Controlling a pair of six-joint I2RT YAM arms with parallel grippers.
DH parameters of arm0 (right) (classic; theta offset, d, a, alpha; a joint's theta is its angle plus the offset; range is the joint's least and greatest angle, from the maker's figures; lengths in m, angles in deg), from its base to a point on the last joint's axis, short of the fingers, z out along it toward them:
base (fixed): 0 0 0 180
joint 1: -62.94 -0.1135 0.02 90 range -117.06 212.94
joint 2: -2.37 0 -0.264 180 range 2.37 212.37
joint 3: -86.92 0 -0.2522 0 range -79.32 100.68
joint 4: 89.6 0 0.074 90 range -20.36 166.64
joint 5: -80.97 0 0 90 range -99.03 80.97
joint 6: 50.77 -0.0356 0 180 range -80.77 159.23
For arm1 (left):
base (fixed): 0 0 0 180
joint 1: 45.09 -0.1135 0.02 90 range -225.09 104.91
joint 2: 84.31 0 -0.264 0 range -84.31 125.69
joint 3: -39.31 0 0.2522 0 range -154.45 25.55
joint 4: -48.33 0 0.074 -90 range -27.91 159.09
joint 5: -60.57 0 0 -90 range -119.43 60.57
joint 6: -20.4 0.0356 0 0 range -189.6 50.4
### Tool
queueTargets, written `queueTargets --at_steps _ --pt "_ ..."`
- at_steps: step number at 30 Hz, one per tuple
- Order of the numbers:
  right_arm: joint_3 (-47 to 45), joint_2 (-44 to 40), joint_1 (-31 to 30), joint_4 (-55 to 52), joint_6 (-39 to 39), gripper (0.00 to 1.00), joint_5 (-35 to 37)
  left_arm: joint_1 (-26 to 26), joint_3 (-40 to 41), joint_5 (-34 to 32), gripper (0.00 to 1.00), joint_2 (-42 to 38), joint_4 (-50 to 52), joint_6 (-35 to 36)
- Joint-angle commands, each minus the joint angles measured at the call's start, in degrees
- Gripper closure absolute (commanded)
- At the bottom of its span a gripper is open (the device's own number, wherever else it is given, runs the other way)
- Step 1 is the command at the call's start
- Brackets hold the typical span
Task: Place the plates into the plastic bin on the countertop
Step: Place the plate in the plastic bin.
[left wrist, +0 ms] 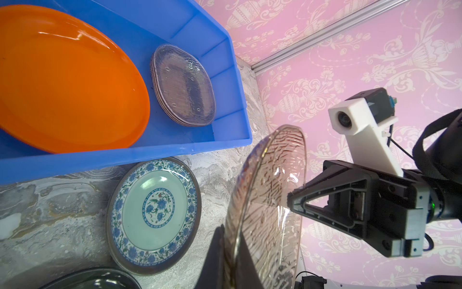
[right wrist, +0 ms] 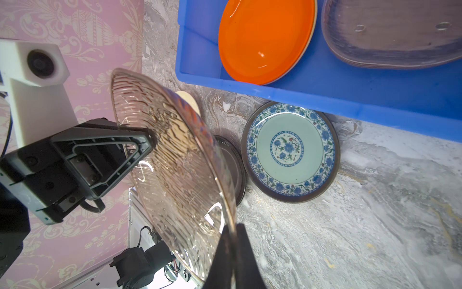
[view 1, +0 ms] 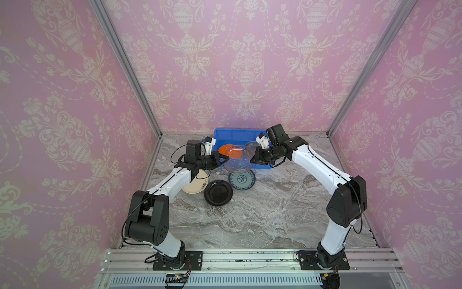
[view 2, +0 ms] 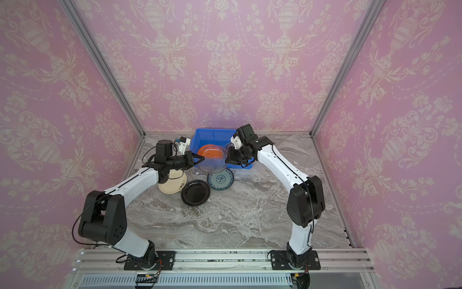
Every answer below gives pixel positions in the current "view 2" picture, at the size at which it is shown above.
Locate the right corner aluminium post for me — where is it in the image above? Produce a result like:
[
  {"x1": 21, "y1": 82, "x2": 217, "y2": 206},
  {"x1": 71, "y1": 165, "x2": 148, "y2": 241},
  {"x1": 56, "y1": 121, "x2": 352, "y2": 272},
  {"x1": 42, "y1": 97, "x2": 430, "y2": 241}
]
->
[{"x1": 310, "y1": 0, "x2": 386, "y2": 138}]

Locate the black round plate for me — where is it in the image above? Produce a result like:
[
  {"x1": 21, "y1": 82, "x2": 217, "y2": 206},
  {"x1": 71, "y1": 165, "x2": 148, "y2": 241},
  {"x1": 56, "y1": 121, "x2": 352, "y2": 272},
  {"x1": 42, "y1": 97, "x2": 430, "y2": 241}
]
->
[{"x1": 181, "y1": 180, "x2": 211, "y2": 207}]

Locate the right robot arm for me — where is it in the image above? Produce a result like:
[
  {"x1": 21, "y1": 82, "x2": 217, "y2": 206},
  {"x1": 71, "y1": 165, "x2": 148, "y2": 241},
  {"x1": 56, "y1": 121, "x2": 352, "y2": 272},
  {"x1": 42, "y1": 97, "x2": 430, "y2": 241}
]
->
[{"x1": 226, "y1": 124, "x2": 326, "y2": 269}]

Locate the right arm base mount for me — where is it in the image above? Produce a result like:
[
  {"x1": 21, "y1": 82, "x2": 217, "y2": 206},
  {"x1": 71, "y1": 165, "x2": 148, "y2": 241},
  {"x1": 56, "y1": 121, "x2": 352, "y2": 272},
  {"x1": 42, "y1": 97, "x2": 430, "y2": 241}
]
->
[{"x1": 269, "y1": 250, "x2": 321, "y2": 271}]

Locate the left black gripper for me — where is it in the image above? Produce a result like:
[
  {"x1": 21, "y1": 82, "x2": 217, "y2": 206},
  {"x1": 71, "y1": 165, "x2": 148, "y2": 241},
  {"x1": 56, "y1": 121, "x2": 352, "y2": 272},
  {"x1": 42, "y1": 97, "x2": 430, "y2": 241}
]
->
[{"x1": 167, "y1": 151, "x2": 205, "y2": 171}]

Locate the brown clear plate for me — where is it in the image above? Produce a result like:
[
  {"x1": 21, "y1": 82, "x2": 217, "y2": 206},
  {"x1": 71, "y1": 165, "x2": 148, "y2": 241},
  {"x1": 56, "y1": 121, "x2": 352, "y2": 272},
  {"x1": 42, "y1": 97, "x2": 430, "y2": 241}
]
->
[{"x1": 198, "y1": 152, "x2": 227, "y2": 173}]

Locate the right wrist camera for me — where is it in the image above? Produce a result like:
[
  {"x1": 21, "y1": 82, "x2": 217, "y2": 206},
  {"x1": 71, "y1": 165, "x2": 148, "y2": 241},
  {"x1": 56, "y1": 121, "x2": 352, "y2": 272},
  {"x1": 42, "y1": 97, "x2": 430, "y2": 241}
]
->
[{"x1": 231, "y1": 132, "x2": 243, "y2": 150}]

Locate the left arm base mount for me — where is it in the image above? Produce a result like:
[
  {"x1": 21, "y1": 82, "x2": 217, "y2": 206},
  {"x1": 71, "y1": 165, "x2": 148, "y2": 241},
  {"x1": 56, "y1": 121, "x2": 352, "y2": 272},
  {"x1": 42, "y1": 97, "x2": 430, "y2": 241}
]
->
[{"x1": 123, "y1": 250, "x2": 176, "y2": 272}]

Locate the cream plate left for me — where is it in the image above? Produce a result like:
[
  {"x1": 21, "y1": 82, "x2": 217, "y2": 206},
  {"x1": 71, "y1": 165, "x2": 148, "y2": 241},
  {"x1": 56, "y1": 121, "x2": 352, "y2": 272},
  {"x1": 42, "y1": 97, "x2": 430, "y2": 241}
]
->
[{"x1": 158, "y1": 169, "x2": 187, "y2": 195}]

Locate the aluminium frame rail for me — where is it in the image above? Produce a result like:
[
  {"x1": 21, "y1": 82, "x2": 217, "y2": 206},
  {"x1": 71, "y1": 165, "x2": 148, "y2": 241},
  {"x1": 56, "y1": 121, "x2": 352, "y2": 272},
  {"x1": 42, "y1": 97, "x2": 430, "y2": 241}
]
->
[{"x1": 64, "y1": 248, "x2": 381, "y2": 289}]

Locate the blue plastic bin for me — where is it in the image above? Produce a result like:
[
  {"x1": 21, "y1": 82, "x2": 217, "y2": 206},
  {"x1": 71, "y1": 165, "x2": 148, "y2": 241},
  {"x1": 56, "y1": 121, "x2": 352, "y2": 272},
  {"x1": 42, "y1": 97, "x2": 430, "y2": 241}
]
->
[{"x1": 190, "y1": 128, "x2": 242, "y2": 169}]

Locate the left corner aluminium post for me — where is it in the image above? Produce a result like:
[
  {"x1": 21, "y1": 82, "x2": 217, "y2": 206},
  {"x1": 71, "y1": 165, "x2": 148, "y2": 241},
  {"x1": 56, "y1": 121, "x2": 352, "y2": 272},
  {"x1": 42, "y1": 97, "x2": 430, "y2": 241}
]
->
[{"x1": 58, "y1": 0, "x2": 146, "y2": 138}]

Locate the blue floral patterned plate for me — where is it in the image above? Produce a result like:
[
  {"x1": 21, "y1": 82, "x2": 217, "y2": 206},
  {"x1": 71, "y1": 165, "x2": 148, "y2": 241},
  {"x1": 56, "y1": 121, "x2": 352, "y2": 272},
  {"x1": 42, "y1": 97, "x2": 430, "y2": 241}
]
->
[{"x1": 207, "y1": 169, "x2": 234, "y2": 191}]

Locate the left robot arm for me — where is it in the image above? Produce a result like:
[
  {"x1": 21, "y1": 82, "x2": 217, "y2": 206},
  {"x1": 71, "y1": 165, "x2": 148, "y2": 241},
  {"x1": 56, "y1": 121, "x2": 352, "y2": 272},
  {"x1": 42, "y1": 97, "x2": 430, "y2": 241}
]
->
[{"x1": 73, "y1": 137, "x2": 205, "y2": 270}]

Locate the corner aluminium post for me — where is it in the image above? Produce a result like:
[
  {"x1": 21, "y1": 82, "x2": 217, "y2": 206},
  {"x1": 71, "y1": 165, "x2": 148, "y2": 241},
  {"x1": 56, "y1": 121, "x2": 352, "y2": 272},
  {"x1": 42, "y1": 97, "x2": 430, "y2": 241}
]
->
[
  {"x1": 310, "y1": 0, "x2": 386, "y2": 138},
  {"x1": 58, "y1": 0, "x2": 146, "y2": 138}
]

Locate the orange plastic plate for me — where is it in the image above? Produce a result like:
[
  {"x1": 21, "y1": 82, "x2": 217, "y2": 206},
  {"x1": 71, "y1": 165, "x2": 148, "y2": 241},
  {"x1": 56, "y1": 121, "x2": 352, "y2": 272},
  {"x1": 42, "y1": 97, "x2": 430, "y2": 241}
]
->
[{"x1": 197, "y1": 144, "x2": 226, "y2": 160}]

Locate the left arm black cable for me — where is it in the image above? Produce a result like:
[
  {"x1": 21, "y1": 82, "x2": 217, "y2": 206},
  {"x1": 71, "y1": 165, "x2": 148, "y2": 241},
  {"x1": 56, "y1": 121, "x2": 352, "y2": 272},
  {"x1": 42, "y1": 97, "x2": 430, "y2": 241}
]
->
[{"x1": 141, "y1": 145, "x2": 158, "y2": 165}]

